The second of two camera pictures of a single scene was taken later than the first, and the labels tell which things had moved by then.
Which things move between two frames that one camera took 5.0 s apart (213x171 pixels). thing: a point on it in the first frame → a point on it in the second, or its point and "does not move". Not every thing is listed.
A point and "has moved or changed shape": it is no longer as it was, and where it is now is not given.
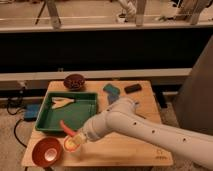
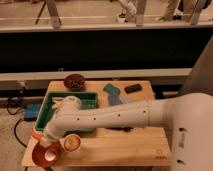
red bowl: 47,152 does not move
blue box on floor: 31,111 does not move
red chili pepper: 67,129 has moved or changed shape
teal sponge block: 109,88 does not move
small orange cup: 70,145 does not move
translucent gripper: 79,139 → 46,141
